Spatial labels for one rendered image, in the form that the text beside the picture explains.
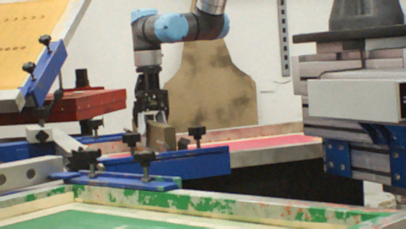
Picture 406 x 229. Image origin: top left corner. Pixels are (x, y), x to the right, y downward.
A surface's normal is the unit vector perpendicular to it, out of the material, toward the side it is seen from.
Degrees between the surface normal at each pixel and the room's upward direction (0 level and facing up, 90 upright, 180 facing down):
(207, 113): 90
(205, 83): 90
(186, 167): 90
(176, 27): 90
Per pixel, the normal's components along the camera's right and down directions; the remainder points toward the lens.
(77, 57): 0.28, 0.05
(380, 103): -0.91, 0.11
